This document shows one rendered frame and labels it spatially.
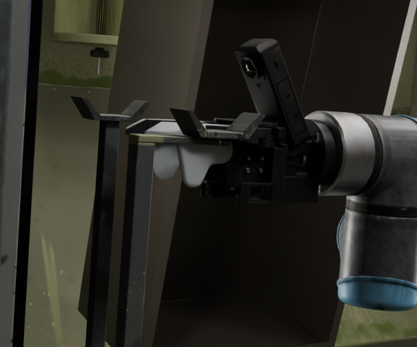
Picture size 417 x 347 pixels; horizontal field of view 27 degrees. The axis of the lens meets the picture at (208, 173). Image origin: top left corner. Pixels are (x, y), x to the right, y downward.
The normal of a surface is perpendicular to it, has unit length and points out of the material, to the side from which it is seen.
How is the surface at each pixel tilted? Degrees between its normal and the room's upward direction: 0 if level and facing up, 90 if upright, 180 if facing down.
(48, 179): 57
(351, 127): 44
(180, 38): 91
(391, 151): 80
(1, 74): 90
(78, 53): 90
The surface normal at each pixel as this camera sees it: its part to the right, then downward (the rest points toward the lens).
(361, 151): 0.54, -0.06
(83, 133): 0.49, -0.44
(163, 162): 0.47, 0.19
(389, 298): 0.04, 0.14
